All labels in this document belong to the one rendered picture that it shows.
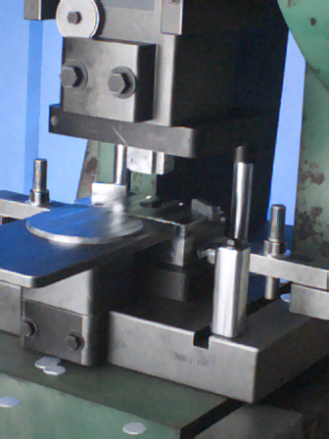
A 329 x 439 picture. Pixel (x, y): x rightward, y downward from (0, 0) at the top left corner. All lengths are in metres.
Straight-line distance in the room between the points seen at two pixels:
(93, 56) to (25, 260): 0.23
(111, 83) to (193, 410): 0.34
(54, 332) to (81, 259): 0.13
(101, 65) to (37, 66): 1.62
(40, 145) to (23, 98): 0.12
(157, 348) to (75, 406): 0.11
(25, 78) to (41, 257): 1.72
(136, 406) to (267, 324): 0.17
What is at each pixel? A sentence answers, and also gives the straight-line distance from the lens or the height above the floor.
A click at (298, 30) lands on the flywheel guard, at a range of 0.93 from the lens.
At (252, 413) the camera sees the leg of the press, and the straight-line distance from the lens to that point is 1.15.
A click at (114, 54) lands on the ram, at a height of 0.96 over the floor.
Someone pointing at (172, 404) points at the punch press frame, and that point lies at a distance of 1.15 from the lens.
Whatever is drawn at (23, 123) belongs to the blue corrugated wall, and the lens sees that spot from 2.85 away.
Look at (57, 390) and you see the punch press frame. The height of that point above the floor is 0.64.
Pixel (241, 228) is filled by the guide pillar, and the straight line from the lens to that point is 1.35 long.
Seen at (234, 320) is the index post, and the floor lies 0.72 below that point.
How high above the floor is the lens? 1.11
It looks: 15 degrees down
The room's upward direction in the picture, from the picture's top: 3 degrees clockwise
